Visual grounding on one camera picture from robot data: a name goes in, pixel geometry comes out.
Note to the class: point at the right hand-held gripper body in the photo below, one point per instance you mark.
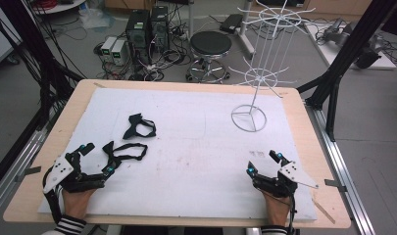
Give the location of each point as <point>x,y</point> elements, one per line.
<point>295,174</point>

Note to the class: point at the black round stool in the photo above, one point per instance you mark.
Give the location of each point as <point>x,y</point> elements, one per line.
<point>210,42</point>

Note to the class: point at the clear plastic bag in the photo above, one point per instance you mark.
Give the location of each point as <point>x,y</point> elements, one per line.
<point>94,18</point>

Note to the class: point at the white power supply unit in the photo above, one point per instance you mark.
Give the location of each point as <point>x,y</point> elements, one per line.
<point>108,47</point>
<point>120,52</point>

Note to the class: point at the black metal frame post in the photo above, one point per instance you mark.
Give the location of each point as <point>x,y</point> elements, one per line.
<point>39,49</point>
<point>343,58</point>

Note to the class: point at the black power adapter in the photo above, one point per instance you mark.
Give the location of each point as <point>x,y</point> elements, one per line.
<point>231,23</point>

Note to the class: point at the thin wooden strip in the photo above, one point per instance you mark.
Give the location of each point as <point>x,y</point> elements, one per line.
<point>323,210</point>

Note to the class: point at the black computer tower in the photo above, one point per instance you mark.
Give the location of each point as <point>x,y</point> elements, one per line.
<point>138,32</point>
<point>159,27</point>

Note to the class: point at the round white table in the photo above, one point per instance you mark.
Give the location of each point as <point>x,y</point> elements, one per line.
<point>62,7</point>

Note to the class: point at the person's left hand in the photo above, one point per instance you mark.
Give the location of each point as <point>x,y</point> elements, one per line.
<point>76,202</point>

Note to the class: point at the aluminium rail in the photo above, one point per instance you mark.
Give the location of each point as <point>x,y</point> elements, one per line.
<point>19,163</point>
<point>343,169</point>

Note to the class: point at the white table leg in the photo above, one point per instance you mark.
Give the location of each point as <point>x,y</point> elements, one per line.
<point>245,29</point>

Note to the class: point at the white platform board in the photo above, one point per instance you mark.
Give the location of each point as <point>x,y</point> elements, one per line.
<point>333,54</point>

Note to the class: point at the person's right hand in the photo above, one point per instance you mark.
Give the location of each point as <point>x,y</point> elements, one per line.
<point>277,209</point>

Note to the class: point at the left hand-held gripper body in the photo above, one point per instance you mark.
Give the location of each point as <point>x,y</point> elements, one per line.
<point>60,169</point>

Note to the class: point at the black bow tie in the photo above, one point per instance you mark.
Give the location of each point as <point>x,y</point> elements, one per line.
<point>124,153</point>
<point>134,128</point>

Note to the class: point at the white foam mat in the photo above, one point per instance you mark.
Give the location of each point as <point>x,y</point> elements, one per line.
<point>192,156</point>

